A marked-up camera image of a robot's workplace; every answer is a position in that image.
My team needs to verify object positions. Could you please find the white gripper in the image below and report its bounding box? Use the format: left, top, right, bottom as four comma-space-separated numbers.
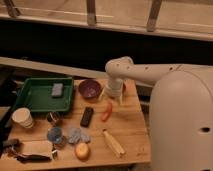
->
98, 78, 127, 104

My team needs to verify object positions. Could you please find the orange red pepper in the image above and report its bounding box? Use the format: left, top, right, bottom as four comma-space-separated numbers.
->
101, 102, 113, 122

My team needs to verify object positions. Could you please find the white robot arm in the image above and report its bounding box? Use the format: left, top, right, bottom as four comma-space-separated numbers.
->
104, 57, 213, 171

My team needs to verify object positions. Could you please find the small metal cup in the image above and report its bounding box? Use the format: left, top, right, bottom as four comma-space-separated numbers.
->
46, 112, 60, 125

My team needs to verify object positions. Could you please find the blue glass cup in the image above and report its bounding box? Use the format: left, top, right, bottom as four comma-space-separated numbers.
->
47, 127, 63, 144

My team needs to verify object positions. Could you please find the white paper cup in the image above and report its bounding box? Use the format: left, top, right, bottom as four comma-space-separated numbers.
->
12, 107, 34, 128

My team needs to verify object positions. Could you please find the dark red bowl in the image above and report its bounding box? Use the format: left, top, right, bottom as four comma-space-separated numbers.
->
122, 83, 126, 94

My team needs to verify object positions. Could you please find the purple bowl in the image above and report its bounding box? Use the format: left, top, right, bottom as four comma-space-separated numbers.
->
78, 79, 101, 99

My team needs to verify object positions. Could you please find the black rectangular block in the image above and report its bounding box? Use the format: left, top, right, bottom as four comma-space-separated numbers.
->
80, 107, 94, 127

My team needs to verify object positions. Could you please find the grey sponge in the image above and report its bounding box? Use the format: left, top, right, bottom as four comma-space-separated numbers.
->
51, 83, 63, 97

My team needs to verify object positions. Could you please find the blue crumpled cloth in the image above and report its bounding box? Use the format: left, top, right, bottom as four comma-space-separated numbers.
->
68, 128, 91, 145

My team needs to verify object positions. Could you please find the yellow round fruit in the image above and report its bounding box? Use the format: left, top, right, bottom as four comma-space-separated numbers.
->
75, 143, 90, 160

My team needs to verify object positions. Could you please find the green plastic tray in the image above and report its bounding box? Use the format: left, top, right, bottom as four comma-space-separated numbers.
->
12, 78, 74, 114

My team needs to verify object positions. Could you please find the wooden cutting board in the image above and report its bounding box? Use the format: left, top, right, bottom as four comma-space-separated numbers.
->
21, 140, 52, 156

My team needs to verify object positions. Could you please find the black handled brush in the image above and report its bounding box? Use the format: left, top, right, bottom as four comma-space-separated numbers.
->
16, 154, 51, 163

